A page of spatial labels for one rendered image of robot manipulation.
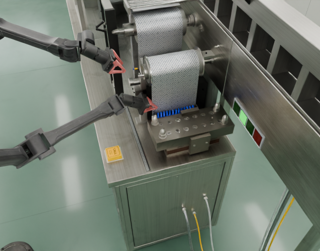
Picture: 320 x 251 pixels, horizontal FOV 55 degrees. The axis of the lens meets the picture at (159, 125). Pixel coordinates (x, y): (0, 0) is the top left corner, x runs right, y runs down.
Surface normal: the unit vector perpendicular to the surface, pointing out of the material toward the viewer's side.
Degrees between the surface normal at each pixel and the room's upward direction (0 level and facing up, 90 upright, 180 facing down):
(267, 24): 90
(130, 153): 0
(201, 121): 0
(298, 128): 90
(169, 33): 92
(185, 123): 0
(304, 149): 90
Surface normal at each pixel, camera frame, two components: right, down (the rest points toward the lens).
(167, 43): 0.29, 0.70
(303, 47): -0.95, 0.22
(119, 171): 0.00, -0.70
